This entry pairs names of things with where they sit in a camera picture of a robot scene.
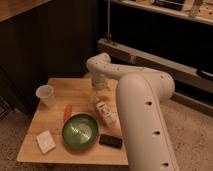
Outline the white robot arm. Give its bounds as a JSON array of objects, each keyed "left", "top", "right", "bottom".
[{"left": 86, "top": 53, "right": 179, "bottom": 171}]

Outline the wooden shelf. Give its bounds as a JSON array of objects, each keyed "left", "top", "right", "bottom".
[{"left": 112, "top": 0, "right": 213, "bottom": 26}]

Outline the metal pole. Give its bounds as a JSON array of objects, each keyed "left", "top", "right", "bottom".
[{"left": 107, "top": 0, "right": 111, "bottom": 42}]

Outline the orange carrot toy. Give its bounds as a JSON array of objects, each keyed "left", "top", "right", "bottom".
[{"left": 63, "top": 105, "right": 72, "bottom": 122}]

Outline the green bowl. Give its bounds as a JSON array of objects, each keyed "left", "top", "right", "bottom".
[{"left": 62, "top": 113, "right": 99, "bottom": 151}]

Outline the white bottle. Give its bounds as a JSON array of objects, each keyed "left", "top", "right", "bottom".
[{"left": 96, "top": 101, "right": 116, "bottom": 126}]

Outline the clear plastic cup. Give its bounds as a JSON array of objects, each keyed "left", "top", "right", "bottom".
[{"left": 36, "top": 85, "right": 55, "bottom": 107}]

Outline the white sponge block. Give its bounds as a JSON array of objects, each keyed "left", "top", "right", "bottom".
[{"left": 36, "top": 130, "right": 56, "bottom": 154}]

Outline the black rectangular block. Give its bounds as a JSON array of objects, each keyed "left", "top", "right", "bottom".
[{"left": 99, "top": 134, "right": 123, "bottom": 149}]

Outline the wooden folding table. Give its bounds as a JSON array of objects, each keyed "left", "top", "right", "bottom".
[{"left": 17, "top": 78, "right": 128, "bottom": 165}]

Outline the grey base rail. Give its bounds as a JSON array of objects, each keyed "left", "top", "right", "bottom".
[{"left": 97, "top": 38, "right": 213, "bottom": 116}]

